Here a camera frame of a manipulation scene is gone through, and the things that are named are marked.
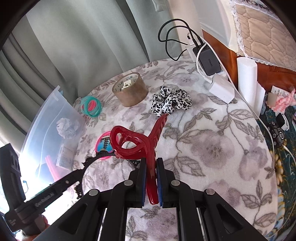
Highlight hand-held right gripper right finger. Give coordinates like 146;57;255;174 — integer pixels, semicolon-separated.
156;157;266;241

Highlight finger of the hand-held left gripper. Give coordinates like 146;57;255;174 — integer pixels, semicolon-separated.
55;171;85;191

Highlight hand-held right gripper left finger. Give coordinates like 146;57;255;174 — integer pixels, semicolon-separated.
52;158;147;241

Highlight small blue box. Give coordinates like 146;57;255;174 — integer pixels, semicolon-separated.
57;145;74;167

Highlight black studded headband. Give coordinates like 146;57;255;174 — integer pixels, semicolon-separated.
75;152;140;200

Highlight red hair claw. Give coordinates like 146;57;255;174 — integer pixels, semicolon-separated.
110;113;169;205

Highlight pink blue hair clip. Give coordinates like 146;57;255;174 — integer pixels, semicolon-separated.
95;131;116;160

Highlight clear plastic container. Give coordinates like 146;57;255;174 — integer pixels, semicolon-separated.
20;85;85;183

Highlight stack of teal hair rings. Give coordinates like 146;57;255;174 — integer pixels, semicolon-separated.
80;96;102;116

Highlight black white spotted scrunchie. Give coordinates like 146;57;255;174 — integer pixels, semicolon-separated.
151;86;192;117

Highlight brown packing tape roll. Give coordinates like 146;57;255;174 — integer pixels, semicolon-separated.
112;72;148;107

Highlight large white charger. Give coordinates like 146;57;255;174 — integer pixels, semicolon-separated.
209;74;235;104

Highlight dark floral cloth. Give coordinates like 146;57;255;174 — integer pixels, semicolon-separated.
257;102;296;241

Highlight white power strip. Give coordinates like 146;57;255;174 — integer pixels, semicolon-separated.
185;44;229;80

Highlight small black device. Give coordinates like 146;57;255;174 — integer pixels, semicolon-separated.
267;122;285;145

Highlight black charger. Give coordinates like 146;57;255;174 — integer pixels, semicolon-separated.
193;43;221;76

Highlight white folded sheet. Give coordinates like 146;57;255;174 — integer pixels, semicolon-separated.
253;82;266;114

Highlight pale green curtain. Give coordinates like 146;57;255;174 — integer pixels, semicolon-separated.
0;0;204;139

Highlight white paper roll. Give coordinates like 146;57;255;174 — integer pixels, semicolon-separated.
236;57;258;109

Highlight pink knitted item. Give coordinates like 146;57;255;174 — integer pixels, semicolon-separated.
274;89;296;112

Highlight white paper label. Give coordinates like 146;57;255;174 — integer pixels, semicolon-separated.
270;85;292;98

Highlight wooden cabinet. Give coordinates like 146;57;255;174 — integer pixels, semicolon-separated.
201;29;296;93

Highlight beige quilted cover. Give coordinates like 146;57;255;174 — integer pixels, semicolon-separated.
228;0;296;70

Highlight long white cable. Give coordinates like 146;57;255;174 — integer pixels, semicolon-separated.
228;74;296;167

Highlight short white cable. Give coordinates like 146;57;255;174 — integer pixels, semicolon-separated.
196;43;234;85

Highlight black cable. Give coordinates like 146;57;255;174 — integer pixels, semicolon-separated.
158;20;204;61

